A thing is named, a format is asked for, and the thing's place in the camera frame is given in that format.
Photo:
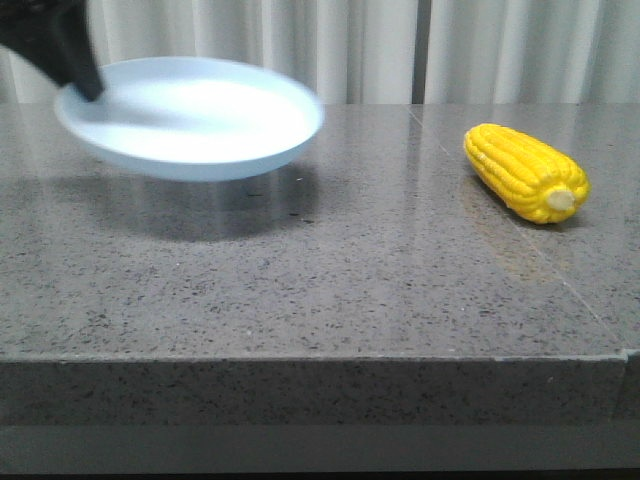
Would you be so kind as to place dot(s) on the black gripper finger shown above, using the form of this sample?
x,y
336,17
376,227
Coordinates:
x,y
53,36

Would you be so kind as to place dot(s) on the light blue round plate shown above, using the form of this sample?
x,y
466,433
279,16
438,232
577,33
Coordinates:
x,y
193,118

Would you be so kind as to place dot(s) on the yellow corn cob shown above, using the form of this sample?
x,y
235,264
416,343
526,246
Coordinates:
x,y
538,182

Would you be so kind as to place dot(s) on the white pleated curtain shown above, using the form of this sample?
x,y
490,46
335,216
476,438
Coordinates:
x,y
398,52

